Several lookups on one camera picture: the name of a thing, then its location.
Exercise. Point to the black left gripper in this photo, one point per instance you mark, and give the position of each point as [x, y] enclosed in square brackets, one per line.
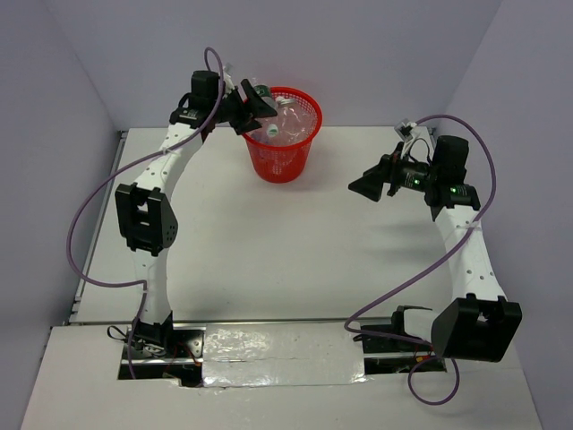
[257, 107]

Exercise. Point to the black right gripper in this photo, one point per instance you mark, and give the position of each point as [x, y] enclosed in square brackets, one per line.
[372, 184]

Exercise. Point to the green label plastic bottle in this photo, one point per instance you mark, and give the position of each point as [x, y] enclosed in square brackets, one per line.
[269, 124]

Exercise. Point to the clear wide-mouth plastic jar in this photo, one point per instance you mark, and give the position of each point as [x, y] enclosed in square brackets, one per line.
[294, 123]

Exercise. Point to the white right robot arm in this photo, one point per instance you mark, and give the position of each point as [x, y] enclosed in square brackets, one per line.
[480, 322]

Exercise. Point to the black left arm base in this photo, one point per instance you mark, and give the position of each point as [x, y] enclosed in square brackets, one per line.
[181, 361]

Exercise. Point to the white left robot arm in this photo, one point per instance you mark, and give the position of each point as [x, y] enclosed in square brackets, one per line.
[146, 219]

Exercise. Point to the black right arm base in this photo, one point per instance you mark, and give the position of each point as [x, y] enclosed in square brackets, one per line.
[393, 340]

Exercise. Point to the red mesh plastic bin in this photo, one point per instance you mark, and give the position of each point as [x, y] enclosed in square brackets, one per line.
[282, 164]

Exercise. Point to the silver foil covered panel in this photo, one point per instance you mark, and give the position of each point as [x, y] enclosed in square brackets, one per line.
[280, 354]

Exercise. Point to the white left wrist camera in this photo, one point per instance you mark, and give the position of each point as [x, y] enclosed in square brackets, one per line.
[228, 74]

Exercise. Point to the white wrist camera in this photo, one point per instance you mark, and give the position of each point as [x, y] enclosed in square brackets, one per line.
[228, 74]
[408, 133]

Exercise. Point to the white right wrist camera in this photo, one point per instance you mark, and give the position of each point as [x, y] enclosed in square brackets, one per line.
[408, 133]

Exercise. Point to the aluminium rail frame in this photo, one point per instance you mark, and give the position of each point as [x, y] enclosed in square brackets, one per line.
[84, 271]

